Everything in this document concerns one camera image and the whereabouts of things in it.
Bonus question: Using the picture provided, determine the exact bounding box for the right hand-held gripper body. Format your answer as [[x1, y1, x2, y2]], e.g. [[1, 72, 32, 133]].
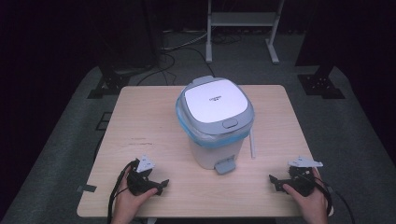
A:
[[287, 156, 324, 198]]

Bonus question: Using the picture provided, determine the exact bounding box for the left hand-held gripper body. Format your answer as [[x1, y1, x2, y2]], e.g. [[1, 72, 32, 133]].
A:
[[125, 154, 159, 197]]

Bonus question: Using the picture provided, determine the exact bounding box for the white pedal trash can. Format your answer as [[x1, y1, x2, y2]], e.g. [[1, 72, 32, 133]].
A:
[[175, 75, 256, 175]]

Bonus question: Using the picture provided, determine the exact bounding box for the person's left hand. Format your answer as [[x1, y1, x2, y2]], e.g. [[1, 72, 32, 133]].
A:
[[110, 169, 159, 224]]

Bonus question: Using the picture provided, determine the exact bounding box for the person's right hand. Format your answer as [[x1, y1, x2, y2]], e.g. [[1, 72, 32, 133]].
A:
[[282, 167, 332, 224]]

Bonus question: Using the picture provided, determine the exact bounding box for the white plastic strip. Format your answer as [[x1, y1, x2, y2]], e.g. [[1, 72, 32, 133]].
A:
[[248, 126, 257, 161]]

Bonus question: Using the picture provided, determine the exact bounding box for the grey tape piece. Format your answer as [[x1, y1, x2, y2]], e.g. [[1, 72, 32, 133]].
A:
[[76, 184, 98, 194]]

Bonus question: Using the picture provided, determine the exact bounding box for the blue trash bag liner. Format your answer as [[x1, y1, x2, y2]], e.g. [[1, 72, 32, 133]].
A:
[[175, 98, 252, 149]]

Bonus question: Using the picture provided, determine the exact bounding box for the black stand base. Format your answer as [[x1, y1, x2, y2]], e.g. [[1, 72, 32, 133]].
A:
[[296, 61, 347, 100], [87, 61, 133, 100]]

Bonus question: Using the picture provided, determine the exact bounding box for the white metal stand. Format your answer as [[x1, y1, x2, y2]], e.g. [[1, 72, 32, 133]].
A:
[[205, 0, 286, 65]]

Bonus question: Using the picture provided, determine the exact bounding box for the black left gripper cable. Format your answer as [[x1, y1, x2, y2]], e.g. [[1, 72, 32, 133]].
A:
[[106, 160, 140, 224]]

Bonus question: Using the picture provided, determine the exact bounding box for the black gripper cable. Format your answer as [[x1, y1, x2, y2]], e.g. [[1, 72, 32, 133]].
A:
[[106, 160, 140, 224], [312, 174, 357, 224]]

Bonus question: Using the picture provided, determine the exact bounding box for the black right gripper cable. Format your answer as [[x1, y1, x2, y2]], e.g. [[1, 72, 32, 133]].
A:
[[312, 174, 357, 224]]

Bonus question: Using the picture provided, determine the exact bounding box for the black floor tape frame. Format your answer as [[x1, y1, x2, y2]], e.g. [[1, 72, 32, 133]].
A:
[[95, 111, 114, 132]]

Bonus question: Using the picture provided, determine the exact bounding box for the black floor cable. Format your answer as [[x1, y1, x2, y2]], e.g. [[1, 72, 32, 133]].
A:
[[135, 46, 217, 87]]

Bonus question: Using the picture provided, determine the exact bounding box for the grey floor cable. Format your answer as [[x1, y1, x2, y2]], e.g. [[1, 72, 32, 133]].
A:
[[161, 31, 209, 51]]

